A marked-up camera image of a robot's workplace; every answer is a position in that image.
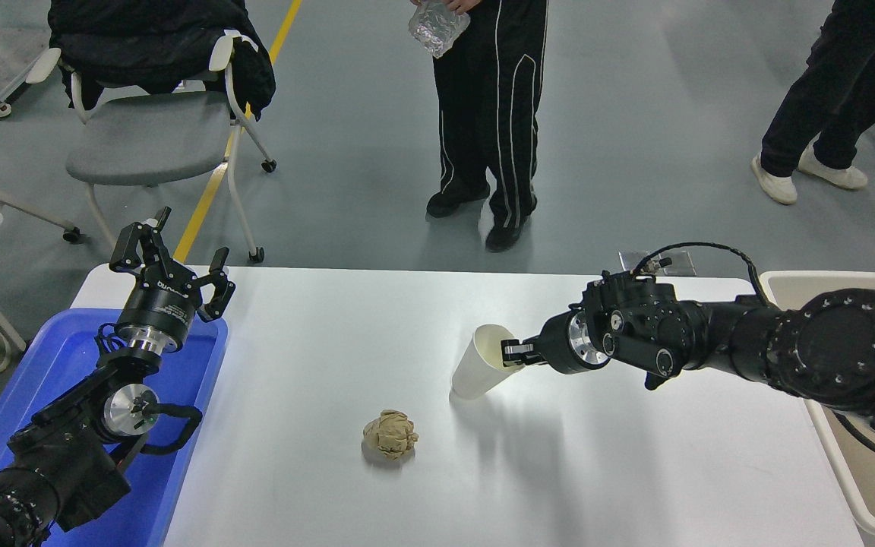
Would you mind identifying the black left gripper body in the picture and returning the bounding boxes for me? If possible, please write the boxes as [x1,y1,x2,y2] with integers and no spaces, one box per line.
[117,273,201,343]

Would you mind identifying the crumpled tan paper ball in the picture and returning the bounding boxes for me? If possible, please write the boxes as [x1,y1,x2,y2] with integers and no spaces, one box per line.
[363,409,420,461]

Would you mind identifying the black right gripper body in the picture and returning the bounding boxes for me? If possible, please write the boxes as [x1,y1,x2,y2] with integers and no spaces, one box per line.
[535,310,589,375]

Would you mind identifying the blue plastic tray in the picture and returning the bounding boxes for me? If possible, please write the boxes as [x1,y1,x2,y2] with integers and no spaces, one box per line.
[0,308,229,547]

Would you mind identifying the black jacket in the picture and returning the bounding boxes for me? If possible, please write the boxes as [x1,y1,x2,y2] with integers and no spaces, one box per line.
[49,0,277,121]

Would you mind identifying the large pale bin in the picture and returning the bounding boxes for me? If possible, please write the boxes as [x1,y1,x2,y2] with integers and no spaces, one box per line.
[758,270,875,540]

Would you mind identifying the white paper cup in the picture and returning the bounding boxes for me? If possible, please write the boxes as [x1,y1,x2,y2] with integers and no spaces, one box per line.
[450,324,520,400]

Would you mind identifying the grey seat wheeled chair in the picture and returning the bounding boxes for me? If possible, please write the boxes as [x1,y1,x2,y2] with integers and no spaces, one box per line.
[65,30,279,264]

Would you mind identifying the clear plastic bag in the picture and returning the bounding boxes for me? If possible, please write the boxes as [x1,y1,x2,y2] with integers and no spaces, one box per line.
[408,0,472,59]

